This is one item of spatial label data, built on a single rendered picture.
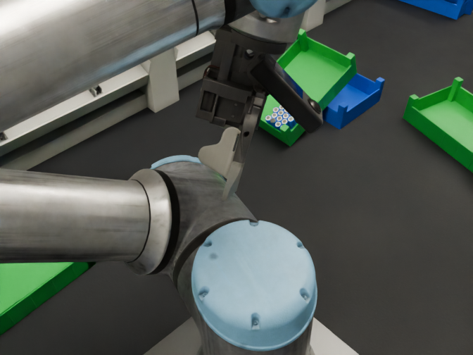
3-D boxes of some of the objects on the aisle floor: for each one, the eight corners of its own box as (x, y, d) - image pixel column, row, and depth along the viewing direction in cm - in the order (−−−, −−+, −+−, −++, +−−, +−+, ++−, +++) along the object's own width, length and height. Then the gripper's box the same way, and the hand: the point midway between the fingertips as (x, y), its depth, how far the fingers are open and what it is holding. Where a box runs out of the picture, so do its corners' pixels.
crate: (533, 155, 132) (546, 132, 126) (482, 181, 125) (494, 158, 119) (450, 97, 150) (459, 76, 144) (402, 117, 143) (409, 96, 138)
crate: (-33, 360, 92) (-51, 342, 86) (-78, 297, 101) (-97, 277, 96) (96, 263, 107) (88, 242, 102) (46, 216, 117) (36, 194, 111)
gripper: (231, 10, 67) (202, 136, 77) (204, 39, 50) (170, 196, 59) (290, 27, 67) (253, 151, 77) (283, 62, 50) (237, 215, 59)
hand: (236, 177), depth 68 cm, fingers open, 14 cm apart
